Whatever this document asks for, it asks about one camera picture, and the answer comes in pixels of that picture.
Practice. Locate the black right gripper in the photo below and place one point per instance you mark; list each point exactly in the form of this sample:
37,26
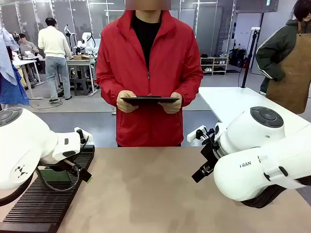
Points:
211,155

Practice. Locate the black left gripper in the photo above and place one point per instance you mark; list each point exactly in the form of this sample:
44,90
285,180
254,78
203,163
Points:
65,166

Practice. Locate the green PCB board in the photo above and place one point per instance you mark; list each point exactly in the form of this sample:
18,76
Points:
54,176

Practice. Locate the black clipboard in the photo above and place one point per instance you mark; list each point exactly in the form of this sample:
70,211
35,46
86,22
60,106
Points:
148,100

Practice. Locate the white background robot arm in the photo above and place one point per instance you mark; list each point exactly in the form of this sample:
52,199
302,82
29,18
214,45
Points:
88,43

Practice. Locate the right forearm red sleeve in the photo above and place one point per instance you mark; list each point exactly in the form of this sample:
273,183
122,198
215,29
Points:
108,94

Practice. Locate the left forearm red sleeve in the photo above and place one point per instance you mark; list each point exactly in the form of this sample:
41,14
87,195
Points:
190,93

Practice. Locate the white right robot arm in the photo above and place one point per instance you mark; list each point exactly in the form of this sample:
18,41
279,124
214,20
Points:
255,155

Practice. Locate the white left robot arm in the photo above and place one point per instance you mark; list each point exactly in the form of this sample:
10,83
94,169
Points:
24,145

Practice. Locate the black slotted PCB rack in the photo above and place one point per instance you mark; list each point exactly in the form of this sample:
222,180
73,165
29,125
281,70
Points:
48,206

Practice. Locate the person's left hand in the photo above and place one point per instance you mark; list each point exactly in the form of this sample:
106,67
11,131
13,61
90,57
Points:
173,108

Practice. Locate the person's right hand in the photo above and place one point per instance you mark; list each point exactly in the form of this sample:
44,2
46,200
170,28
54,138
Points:
124,105

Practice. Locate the large white table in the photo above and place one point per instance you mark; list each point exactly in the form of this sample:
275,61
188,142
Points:
226,99

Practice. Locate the black step stool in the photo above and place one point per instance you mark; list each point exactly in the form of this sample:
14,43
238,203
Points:
80,85

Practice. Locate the wooden shoe rack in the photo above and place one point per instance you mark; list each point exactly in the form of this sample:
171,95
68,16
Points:
213,65

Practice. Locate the person in blue clothes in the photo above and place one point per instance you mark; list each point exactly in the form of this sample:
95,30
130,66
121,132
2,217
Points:
12,89

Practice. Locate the white desk with robots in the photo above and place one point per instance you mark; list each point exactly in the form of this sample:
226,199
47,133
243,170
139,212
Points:
80,61

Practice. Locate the flat cardboard box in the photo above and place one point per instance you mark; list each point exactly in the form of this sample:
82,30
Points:
81,57

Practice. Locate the person in red jacket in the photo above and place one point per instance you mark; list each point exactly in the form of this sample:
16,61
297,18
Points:
126,60

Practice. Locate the black bags pile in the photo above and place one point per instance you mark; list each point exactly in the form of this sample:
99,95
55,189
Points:
238,57

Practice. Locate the narrow white desk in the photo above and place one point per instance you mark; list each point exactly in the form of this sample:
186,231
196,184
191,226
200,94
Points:
24,62

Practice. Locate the black pole with white top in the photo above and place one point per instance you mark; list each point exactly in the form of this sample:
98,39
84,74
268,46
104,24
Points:
250,53

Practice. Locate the man in white sweater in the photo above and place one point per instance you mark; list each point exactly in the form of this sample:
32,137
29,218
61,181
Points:
52,43

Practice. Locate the person in brown apron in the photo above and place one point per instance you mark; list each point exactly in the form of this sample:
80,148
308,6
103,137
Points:
291,72

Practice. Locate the seated person grey shirt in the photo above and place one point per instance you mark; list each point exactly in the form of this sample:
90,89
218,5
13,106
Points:
25,47

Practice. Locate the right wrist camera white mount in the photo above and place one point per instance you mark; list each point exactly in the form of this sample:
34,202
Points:
194,134

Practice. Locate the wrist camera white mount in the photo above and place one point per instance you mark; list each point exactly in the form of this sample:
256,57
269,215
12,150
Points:
82,133
194,134

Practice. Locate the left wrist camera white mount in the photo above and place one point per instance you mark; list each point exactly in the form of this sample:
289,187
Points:
82,133

